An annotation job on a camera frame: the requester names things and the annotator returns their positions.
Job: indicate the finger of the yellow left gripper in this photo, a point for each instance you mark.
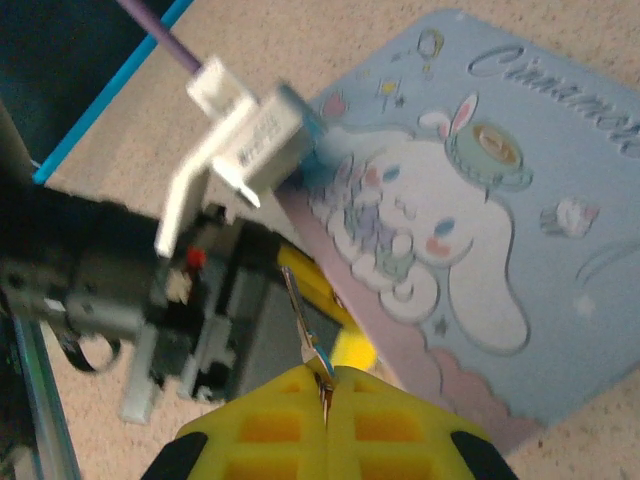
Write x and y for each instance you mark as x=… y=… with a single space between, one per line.
x=270 y=340
x=312 y=285

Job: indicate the small silver key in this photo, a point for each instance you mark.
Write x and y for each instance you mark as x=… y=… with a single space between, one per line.
x=320 y=365

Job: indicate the aluminium mounting rail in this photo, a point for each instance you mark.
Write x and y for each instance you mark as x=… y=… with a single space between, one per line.
x=45 y=400

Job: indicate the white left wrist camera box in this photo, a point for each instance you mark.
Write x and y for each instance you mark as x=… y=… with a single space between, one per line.
x=260 y=145

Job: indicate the blue left table edge strip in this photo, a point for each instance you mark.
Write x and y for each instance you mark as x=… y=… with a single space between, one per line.
x=102 y=100

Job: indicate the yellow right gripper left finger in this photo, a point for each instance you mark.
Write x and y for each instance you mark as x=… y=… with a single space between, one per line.
x=270 y=435

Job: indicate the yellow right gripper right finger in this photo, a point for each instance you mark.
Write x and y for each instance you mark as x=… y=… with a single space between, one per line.
x=390 y=435

